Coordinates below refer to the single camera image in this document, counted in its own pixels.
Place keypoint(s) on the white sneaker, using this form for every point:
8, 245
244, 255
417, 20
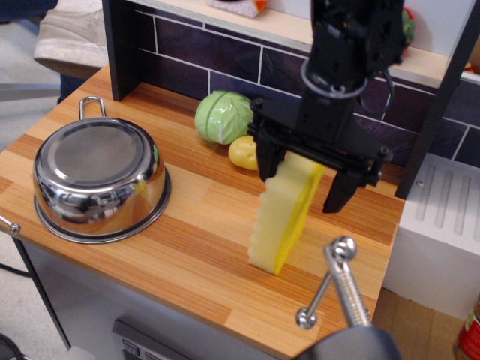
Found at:
72, 39

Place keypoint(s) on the stainless steel pot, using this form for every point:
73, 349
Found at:
99, 180

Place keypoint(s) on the yellow toy potato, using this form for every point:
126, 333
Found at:
242, 153

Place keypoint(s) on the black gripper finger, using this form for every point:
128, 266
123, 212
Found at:
269, 154
344, 186

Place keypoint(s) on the grey oven control panel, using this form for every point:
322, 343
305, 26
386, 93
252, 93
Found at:
134, 344

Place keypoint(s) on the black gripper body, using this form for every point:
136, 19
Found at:
321, 127

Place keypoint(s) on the red toy strawberry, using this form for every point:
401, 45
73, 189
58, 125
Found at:
408, 29

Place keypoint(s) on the green toy cabbage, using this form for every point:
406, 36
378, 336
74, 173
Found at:
223, 116

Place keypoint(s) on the yellow sponge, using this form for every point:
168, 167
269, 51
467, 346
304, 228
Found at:
283, 210

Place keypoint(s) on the white orange toy on shelf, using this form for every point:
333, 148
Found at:
246, 8

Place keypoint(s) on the small metal knob rod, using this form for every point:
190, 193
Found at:
14, 228

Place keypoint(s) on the white drainer sink unit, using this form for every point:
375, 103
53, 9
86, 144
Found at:
435, 256

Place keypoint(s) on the metal clamp screw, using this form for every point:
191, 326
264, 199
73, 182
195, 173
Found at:
338, 256

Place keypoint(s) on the red labelled jar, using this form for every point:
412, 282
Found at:
467, 344

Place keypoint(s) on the wooden shelf board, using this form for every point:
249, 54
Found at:
418, 66

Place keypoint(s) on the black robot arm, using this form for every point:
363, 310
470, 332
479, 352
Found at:
353, 41

